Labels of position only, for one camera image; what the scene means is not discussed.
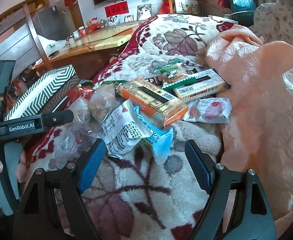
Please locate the white plastic bag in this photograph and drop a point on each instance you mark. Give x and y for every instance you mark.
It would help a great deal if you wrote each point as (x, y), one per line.
(51, 46)

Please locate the teal plastic bag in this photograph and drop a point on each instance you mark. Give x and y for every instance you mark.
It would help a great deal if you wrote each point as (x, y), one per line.
(243, 11)

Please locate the blue milk snack packet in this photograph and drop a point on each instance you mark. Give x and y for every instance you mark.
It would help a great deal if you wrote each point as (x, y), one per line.
(160, 141)

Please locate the floral cushion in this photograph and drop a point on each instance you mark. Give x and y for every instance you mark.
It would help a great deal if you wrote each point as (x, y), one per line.
(274, 21)

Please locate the green white chevron box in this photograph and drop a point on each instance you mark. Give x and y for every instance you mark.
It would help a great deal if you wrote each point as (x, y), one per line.
(40, 92)

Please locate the framed wedding photo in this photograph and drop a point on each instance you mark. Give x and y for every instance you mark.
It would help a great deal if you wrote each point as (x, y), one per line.
(143, 12)

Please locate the red wall banner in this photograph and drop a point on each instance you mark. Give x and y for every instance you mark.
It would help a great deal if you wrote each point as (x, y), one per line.
(119, 8)

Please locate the green white biscuit wrapper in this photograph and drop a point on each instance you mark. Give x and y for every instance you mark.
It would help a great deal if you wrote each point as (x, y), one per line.
(170, 72)

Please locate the wooden shelf rack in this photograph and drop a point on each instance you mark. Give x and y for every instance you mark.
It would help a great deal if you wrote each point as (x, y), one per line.
(192, 7)

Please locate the orange cracker pack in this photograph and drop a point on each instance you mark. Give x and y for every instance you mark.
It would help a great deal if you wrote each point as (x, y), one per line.
(153, 101)

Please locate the clear bag of nuts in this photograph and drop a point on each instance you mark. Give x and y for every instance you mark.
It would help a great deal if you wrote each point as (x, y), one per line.
(102, 102)

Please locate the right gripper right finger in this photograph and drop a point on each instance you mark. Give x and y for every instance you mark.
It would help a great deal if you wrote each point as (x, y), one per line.
(251, 215)

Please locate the wooden chair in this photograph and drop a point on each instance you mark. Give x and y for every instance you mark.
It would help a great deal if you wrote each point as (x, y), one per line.
(23, 45)

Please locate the wooden glass-top table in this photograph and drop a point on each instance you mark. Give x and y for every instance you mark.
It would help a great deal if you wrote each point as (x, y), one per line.
(92, 57)

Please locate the red snack packet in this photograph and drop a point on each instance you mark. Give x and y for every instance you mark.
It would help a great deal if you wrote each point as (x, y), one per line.
(77, 92)

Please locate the peach satin quilt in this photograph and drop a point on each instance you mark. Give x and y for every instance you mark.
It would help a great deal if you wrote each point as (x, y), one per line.
(259, 134)

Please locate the floral fleece blanket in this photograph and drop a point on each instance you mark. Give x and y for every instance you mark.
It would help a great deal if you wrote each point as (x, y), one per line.
(133, 197)

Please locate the white blue cracker pack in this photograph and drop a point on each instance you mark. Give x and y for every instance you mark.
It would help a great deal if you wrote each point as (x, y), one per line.
(204, 83)

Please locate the green cookie packet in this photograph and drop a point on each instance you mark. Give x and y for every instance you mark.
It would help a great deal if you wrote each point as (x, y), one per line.
(114, 83)

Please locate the white pink snack packet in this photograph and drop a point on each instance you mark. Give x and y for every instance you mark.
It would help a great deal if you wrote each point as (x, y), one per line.
(123, 130)

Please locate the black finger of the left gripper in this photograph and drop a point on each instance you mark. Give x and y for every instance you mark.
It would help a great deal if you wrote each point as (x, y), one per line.
(57, 118)

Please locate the Nescafe coffee stick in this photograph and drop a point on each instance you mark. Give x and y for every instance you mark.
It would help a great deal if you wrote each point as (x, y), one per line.
(156, 80)

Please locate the Santa doll figure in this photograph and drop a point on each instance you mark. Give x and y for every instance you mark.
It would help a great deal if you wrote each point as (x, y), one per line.
(93, 24)

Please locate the pink strawberry snack packet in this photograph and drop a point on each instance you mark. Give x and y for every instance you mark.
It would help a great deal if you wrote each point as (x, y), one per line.
(209, 111)

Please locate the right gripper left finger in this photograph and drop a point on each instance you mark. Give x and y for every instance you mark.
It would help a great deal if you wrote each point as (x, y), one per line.
(38, 216)

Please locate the clear bag dark snack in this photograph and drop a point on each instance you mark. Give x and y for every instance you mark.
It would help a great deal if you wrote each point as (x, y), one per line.
(80, 109)

